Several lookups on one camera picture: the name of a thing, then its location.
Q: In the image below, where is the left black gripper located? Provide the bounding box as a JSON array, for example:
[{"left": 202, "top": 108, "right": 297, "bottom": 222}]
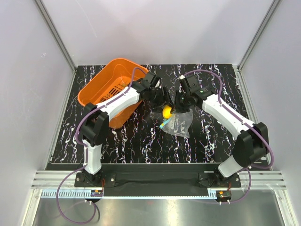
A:
[{"left": 147, "top": 87, "right": 173, "bottom": 114}]

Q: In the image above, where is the yellow lemon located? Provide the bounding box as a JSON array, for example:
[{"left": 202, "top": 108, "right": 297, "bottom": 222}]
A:
[{"left": 162, "top": 105, "right": 172, "bottom": 119}]

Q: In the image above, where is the clear zip top bag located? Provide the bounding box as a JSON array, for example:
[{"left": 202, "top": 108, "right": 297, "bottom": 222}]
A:
[{"left": 159, "top": 110, "right": 193, "bottom": 138}]

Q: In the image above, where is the orange plastic basket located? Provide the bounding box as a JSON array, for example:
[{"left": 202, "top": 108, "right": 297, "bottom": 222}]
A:
[{"left": 78, "top": 58, "right": 149, "bottom": 129}]

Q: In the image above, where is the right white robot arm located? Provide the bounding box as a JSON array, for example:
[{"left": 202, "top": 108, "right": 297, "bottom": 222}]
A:
[{"left": 173, "top": 88, "right": 269, "bottom": 187}]

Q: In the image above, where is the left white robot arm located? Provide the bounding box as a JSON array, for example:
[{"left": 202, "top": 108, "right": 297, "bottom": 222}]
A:
[{"left": 77, "top": 79, "right": 173, "bottom": 186}]

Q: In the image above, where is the right connector box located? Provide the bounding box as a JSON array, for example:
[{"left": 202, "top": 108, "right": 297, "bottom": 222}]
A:
[{"left": 216, "top": 190, "right": 232, "bottom": 202}]

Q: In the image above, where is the connector box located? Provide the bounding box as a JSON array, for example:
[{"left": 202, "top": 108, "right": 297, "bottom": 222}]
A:
[
  {"left": 216, "top": 190, "right": 232, "bottom": 202},
  {"left": 91, "top": 188, "right": 104, "bottom": 197}
]

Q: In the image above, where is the left connector box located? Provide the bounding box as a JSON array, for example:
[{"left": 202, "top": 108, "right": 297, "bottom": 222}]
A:
[{"left": 91, "top": 188, "right": 104, "bottom": 197}]

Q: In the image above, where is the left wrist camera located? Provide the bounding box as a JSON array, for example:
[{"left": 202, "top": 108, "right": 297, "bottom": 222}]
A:
[{"left": 141, "top": 72, "right": 161, "bottom": 89}]

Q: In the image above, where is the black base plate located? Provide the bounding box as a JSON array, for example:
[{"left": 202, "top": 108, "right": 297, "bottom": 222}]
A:
[{"left": 75, "top": 163, "right": 241, "bottom": 188}]

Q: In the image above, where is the aluminium frame rail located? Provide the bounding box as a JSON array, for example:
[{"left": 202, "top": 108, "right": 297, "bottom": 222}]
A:
[{"left": 31, "top": 170, "right": 286, "bottom": 190}]

